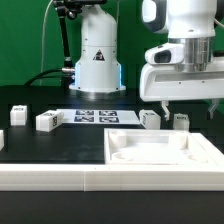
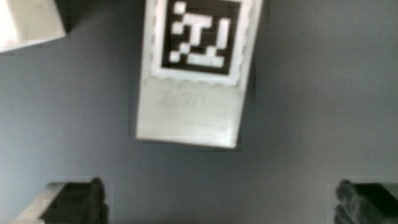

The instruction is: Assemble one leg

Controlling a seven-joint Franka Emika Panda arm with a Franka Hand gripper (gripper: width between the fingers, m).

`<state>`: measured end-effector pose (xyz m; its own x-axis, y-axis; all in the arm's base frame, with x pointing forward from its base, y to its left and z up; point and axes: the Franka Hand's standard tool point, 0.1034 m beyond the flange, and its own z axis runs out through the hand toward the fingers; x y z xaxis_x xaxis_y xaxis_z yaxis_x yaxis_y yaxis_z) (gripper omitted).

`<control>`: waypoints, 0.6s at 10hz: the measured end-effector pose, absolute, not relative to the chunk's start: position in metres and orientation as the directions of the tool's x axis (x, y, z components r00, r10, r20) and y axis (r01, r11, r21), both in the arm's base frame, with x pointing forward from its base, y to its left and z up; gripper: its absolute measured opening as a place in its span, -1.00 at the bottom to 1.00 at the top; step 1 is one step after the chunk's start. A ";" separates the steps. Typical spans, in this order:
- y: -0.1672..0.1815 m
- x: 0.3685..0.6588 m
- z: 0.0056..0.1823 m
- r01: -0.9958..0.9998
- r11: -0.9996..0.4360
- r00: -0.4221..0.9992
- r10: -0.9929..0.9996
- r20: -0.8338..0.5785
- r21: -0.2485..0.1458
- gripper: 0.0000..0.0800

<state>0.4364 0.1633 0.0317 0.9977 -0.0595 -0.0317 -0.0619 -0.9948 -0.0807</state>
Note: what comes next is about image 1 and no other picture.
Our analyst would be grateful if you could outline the black camera stand pole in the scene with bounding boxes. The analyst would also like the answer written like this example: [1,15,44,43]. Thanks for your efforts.
[52,0,108,88]

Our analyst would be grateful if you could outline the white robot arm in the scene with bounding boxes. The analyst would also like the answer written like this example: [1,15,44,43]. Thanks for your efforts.
[71,0,224,114]

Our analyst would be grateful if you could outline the black and grey cables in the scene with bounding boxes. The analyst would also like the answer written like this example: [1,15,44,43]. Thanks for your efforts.
[23,0,76,87]

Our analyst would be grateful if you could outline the white block at left edge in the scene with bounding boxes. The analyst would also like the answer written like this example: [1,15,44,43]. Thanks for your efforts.
[0,130,4,151]

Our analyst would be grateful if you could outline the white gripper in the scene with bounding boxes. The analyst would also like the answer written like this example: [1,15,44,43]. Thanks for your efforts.
[139,42,224,121]

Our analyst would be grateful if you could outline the white U-shaped obstacle fence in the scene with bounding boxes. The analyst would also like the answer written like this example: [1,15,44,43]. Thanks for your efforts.
[0,133,224,191]

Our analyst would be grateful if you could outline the sheet with AprilTag markers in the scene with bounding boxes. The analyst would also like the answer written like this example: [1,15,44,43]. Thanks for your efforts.
[60,109,139,125]

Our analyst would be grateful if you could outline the white square tabletop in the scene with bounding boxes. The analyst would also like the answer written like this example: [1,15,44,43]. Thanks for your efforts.
[104,129,214,165]

